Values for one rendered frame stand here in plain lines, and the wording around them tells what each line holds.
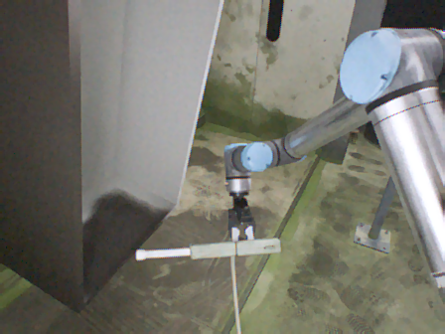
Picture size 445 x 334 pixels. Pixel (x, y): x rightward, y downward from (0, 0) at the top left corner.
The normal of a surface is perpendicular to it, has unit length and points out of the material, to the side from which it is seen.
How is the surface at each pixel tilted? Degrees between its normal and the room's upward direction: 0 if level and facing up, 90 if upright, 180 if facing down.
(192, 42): 90
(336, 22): 90
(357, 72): 85
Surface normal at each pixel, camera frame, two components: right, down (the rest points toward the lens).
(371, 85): -0.93, 0.06
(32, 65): -0.41, 0.46
